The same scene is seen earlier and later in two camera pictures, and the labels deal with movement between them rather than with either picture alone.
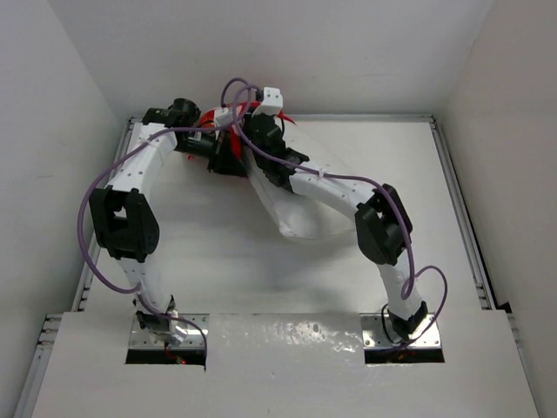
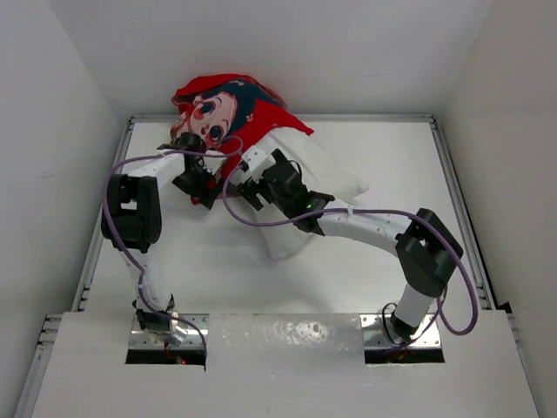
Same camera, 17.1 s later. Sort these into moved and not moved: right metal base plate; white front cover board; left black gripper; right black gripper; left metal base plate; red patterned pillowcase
Moved: right black gripper; red patterned pillowcase; left black gripper
Not moved: left metal base plate; white front cover board; right metal base plate
